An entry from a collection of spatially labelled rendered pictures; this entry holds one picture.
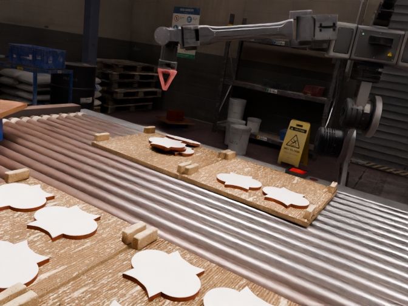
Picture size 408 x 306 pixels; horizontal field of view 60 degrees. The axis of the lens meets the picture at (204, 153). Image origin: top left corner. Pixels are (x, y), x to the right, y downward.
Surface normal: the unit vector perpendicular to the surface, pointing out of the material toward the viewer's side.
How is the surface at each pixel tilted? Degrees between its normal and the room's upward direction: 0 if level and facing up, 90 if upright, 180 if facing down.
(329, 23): 86
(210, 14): 90
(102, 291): 0
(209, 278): 0
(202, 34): 91
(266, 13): 90
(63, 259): 0
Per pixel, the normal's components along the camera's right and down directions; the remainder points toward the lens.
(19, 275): 0.14, -0.95
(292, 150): -0.54, -0.07
